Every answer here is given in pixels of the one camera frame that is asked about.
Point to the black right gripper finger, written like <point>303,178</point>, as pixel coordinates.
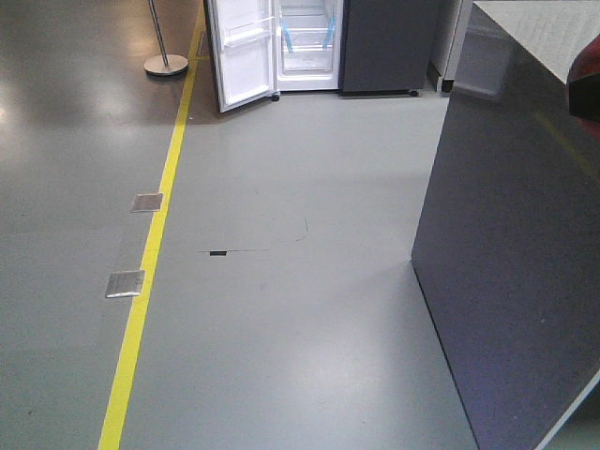
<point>584,97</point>

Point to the red yellow apple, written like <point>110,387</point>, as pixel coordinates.
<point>586,63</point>

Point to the white fridge door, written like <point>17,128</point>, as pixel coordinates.
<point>242,33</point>

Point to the white open fridge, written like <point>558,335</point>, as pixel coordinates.
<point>308,44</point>

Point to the silver stanchion pole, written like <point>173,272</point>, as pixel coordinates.
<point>164,64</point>

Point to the metal floor plate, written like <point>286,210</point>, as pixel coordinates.
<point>125,284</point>
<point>147,202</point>

